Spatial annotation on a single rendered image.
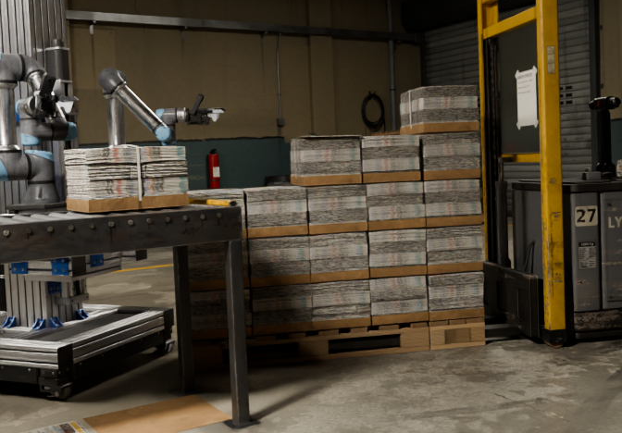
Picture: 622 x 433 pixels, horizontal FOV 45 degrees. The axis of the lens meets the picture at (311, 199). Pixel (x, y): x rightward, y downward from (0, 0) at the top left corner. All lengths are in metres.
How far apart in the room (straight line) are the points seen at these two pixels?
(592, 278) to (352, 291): 1.18
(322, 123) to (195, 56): 2.23
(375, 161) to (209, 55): 7.47
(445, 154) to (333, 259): 0.75
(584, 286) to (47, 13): 2.89
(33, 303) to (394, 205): 1.77
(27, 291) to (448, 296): 2.02
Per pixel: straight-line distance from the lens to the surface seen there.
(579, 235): 3.88
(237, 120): 10.99
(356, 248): 3.61
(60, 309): 3.81
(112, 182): 2.75
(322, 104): 11.65
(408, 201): 3.68
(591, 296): 3.95
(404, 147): 3.67
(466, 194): 3.78
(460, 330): 3.85
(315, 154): 3.56
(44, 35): 3.81
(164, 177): 2.81
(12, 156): 3.40
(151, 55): 10.57
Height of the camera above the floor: 0.96
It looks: 3 degrees down
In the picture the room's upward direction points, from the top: 2 degrees counter-clockwise
